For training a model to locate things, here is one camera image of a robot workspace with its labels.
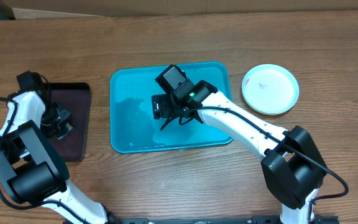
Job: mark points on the black shallow water tray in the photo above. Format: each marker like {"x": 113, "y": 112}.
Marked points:
{"x": 70, "y": 140}

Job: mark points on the light blue plate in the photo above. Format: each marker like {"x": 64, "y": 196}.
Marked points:
{"x": 270, "y": 89}

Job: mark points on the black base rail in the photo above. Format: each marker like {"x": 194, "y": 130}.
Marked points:
{"x": 253, "y": 220}

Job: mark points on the teal plastic tray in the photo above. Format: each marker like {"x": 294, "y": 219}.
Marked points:
{"x": 132, "y": 125}

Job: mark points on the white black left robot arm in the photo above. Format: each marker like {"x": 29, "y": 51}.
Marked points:
{"x": 32, "y": 173}

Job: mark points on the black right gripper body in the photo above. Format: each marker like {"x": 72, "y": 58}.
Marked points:
{"x": 163, "y": 104}

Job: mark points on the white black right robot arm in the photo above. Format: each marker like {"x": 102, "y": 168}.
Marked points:
{"x": 293, "y": 167}

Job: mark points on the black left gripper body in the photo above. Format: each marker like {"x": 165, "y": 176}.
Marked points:
{"x": 54, "y": 119}

